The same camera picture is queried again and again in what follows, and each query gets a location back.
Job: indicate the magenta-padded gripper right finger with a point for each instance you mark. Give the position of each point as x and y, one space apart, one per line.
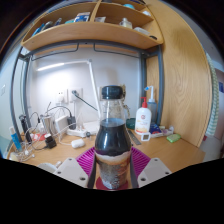
154 171

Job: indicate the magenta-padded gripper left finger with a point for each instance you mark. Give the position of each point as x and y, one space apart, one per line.
71 171

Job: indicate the dark drink bottle black cap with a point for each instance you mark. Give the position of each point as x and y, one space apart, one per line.
112 140

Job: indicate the white earbuds case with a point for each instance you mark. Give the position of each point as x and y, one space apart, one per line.
77 143

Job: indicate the small white thermometer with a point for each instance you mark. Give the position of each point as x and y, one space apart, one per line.
145 136

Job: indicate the black charger block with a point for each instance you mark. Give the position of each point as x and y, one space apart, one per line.
50 142

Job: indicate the small green packet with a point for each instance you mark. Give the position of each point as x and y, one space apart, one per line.
173 138

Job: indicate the grey ruler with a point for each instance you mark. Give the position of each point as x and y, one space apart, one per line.
135 137

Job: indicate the white power strip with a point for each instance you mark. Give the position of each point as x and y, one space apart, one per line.
83 132

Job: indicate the white earphones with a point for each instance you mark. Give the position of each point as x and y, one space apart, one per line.
26 153

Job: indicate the white power adapter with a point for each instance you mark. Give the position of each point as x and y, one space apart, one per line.
61 124

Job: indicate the red packet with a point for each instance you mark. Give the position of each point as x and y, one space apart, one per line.
37 136

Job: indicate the black plug adapter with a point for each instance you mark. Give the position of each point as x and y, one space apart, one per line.
71 122

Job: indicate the steel tumbler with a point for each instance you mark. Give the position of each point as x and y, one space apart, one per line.
49 124

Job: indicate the white pump lotion bottle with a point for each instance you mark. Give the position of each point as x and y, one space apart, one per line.
143 120

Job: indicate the dark green jar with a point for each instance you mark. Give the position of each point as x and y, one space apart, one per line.
130 123

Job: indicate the clear spray bottle blue nozzle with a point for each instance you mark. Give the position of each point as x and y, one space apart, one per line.
152 110

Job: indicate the blue tube white cap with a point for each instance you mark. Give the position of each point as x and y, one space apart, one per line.
15 141

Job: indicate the black slim device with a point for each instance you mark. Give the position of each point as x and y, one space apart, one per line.
24 125

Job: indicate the wooden tree figurine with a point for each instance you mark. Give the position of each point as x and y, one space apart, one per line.
126 106

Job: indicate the wooden shelf unit with items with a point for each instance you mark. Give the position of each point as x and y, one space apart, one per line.
86 33

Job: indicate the white wall outlet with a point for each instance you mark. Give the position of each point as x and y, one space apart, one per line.
79 97
60 97

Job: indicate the grey metal desk frame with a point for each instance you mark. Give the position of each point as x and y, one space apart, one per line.
142 76

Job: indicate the white wall switch plate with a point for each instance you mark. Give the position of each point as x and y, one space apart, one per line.
2 90

